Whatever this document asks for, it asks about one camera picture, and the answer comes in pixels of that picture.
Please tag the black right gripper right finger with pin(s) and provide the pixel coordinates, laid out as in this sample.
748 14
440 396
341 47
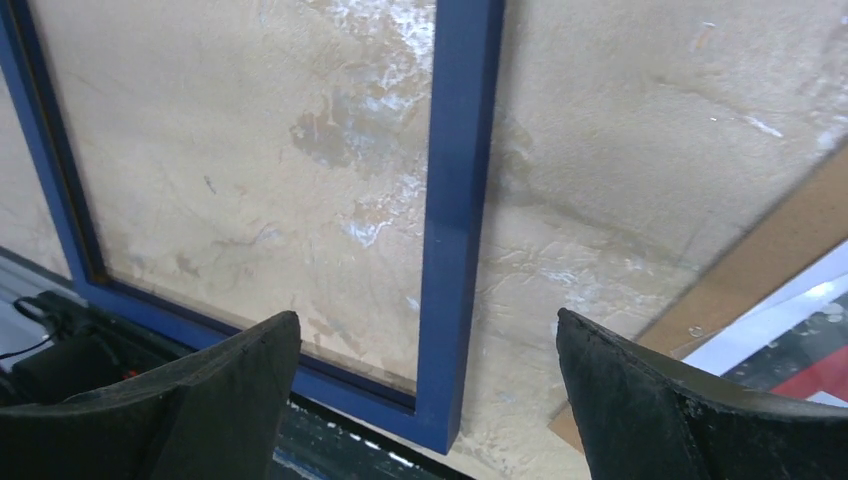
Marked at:
643 415

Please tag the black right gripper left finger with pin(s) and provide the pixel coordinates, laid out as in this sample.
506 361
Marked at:
213 414

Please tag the clear acrylic sheet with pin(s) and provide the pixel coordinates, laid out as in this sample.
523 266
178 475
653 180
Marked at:
634 142

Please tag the blue wooden picture frame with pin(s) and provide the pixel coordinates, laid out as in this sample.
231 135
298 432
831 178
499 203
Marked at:
467 48

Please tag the colour photo print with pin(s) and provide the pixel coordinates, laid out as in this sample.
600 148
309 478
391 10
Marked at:
792 343

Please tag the brown cardboard backing board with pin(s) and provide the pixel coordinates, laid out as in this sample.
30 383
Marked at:
808 225

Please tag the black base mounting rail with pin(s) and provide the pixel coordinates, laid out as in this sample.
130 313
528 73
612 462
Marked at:
53 345

